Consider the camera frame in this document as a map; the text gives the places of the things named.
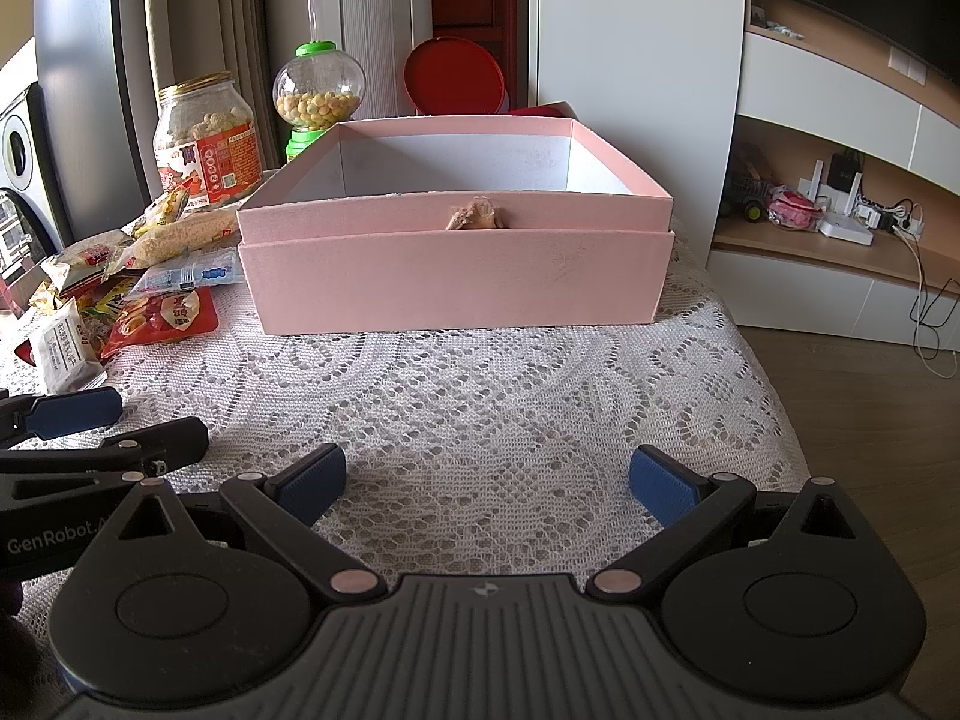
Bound red snack packet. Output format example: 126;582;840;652
99;288;218;361

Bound pink cardboard box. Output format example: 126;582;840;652
238;115;674;335

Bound pink round container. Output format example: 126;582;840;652
766;185;822;231

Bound blue white snack packet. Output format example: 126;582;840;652
127;247;244;299

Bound yellow snack bag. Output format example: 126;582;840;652
122;185;189;238

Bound glass jar gold lid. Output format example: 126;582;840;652
153;71;262;211

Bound white wifi router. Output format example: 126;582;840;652
799;160;874;247

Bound white tv cabinet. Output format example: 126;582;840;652
708;0;958;355

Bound red trash bin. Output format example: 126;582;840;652
404;37;508;115

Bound dark toy vehicle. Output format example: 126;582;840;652
719;156;771;223

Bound white standing air conditioner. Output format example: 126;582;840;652
265;0;433;119

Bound green gumball candy dispenser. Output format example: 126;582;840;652
272;41;366;161

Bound long beige cracker packet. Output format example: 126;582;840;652
104;206;238;277

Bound round rice cracker packet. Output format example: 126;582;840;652
41;229;132;299

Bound grey speaker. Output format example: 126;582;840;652
2;82;75;255

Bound white grey snack packet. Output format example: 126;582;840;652
29;299;107;395

